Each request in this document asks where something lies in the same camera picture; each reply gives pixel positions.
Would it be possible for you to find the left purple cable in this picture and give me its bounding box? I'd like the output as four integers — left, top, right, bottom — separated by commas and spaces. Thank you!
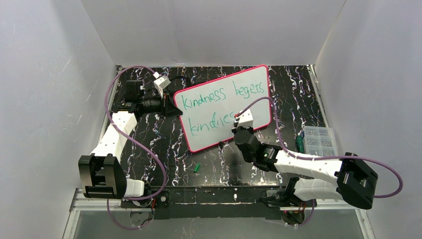
105, 65, 169, 231

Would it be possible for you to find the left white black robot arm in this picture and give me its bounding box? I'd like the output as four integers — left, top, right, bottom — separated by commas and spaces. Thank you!
78, 76, 182, 200

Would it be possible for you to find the pink framed whiteboard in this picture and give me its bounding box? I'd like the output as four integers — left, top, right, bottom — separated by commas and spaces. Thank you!
174, 65, 270, 152

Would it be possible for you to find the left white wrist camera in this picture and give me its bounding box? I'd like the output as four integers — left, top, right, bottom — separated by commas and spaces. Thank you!
153, 72, 171, 96

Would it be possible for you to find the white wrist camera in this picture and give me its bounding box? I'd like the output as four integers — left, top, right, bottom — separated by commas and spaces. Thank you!
233, 109, 253, 128
153, 72, 171, 96

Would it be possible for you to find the purple cable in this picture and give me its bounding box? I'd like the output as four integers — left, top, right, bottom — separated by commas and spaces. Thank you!
105, 65, 169, 231
235, 96, 404, 199

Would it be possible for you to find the black cable behind whiteboard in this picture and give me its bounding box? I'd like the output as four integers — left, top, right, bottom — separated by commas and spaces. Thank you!
168, 76, 205, 90

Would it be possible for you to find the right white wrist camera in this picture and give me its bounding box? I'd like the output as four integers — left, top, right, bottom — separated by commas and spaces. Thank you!
233, 109, 253, 128

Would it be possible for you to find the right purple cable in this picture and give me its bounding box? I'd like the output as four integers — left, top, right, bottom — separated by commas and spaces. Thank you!
235, 96, 404, 199

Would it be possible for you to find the green marker cap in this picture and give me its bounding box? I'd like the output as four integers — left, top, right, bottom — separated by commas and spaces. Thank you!
194, 164, 201, 173

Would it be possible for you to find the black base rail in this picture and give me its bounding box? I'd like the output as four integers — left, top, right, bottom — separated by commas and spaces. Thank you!
121, 186, 304, 221

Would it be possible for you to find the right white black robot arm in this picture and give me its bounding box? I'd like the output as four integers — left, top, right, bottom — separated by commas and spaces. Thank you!
232, 120, 378, 210

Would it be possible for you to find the clear plastic screw box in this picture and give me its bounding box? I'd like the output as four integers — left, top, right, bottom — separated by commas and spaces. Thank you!
301, 126, 338, 157

